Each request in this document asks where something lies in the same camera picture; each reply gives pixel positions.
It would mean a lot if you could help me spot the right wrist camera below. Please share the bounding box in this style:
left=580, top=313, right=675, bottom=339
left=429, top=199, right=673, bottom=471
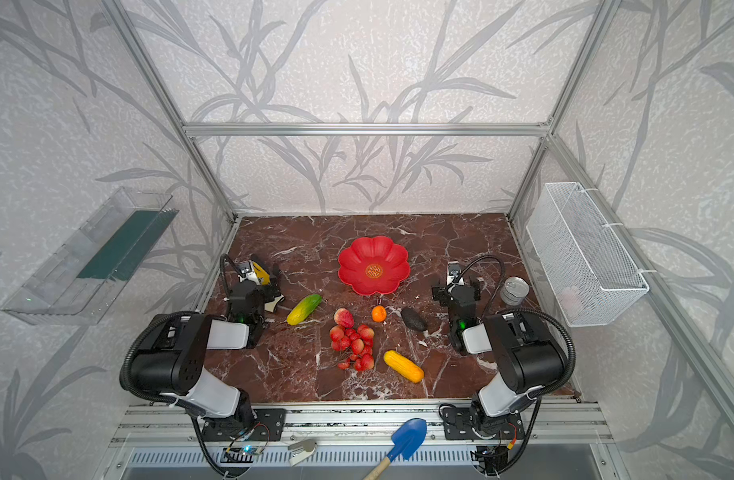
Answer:
left=446, top=262, right=463, bottom=285

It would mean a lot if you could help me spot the clear plastic wall tray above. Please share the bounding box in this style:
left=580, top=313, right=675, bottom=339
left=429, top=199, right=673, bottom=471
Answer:
left=1, top=187, right=178, bottom=326

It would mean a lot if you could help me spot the silver tin can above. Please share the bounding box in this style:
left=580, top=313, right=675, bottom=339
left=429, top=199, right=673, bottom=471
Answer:
left=500, top=276, right=530, bottom=306

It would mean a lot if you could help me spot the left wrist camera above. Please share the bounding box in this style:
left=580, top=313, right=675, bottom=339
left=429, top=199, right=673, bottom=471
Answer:
left=233, top=260, right=259, bottom=283

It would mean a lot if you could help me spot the red flower-shaped fruit bowl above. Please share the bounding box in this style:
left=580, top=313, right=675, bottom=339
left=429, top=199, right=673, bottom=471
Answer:
left=338, top=236, right=411, bottom=296

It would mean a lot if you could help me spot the blue toy shovel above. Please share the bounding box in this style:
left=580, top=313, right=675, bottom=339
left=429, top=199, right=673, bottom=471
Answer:
left=364, top=418, right=427, bottom=480

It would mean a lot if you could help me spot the green fake cucumber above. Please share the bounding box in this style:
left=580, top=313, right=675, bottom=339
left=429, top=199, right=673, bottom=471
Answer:
left=286, top=294, right=323, bottom=326

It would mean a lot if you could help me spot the red fake grape bunch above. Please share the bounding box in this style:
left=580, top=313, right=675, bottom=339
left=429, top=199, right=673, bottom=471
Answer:
left=329, top=325, right=375, bottom=372

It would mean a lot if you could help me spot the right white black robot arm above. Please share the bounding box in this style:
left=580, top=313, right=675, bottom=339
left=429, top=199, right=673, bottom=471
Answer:
left=431, top=283, right=577, bottom=431

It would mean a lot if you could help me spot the dark fake avocado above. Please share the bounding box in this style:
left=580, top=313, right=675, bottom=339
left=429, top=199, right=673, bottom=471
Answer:
left=400, top=307, right=428, bottom=332

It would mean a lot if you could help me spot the yellow fake corn cob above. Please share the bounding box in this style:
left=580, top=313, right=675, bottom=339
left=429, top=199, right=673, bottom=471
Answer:
left=383, top=350, right=424, bottom=384

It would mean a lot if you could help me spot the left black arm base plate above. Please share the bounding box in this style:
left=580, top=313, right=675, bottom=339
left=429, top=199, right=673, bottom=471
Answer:
left=201, top=408, right=287, bottom=442

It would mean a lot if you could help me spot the pink object in basket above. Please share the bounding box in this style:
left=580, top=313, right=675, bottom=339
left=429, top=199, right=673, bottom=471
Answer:
left=558, top=286, right=584, bottom=319

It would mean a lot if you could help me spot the small white clip device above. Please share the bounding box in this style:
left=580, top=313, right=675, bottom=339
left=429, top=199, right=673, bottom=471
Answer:
left=287, top=439, right=318, bottom=467

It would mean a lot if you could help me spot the small fake orange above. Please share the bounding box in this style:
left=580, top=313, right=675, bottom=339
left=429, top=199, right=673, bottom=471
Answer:
left=371, top=305, right=388, bottom=323

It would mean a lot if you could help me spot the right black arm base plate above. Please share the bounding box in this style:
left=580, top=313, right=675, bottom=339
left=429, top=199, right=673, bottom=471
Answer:
left=437, top=403, right=525, bottom=442

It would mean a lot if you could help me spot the white wire mesh basket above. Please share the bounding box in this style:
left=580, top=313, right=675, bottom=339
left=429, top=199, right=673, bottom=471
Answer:
left=526, top=182, right=650, bottom=327

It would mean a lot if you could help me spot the aluminium frame rail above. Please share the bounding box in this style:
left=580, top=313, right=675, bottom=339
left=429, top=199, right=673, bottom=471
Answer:
left=180, top=122, right=549, bottom=137

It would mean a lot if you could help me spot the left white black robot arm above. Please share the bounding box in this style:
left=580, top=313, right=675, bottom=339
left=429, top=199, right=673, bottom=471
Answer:
left=119, top=275, right=283, bottom=429

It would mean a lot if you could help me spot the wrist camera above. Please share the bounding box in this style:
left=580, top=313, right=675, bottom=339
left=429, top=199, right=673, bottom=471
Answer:
left=446, top=262, right=463, bottom=285
left=233, top=260, right=259, bottom=283

